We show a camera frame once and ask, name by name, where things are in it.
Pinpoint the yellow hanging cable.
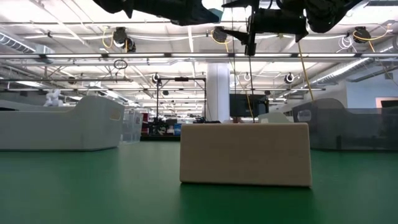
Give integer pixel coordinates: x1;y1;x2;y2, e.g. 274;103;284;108
297;40;315;102

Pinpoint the thin black hanging cable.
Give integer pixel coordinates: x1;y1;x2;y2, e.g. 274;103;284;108
230;7;237;95

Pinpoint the black table frame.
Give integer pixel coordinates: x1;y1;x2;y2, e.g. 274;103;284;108
140;136;181;143

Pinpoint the green table mat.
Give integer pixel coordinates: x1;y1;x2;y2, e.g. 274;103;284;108
0;141;398;224

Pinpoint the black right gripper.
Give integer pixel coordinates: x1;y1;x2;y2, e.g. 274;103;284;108
221;0;308;56

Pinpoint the clear plastic bin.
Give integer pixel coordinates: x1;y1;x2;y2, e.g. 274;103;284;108
121;110;144;144

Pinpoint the black metal frame rig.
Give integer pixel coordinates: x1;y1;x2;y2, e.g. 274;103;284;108
156;77;207;125

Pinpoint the teal wooden block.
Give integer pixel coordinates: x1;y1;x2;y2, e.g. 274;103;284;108
208;8;224;23

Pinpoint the silver ventilation duct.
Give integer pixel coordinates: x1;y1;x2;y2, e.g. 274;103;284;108
310;37;398;86
0;30;55;63

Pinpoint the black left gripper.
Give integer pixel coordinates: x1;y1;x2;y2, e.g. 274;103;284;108
93;0;220;26

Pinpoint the long ceiling light strip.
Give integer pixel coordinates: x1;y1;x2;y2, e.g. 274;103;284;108
0;52;398;60

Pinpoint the white robot figure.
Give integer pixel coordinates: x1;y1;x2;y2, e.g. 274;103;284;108
43;89;65;108

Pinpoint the framed wall screen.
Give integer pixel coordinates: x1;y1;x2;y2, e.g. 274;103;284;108
375;97;398;109

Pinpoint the red cabinet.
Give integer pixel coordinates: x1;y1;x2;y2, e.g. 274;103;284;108
141;113;150;136

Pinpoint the dark grey translucent bin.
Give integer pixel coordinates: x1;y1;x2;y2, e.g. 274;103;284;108
292;98;398;152

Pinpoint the natural wood rectangular block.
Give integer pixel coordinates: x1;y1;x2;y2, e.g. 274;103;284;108
179;122;313;187

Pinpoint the black monitor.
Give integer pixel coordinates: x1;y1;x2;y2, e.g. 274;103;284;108
229;93;270;118

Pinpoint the white pillar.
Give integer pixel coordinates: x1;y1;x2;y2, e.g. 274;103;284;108
206;63;231;123

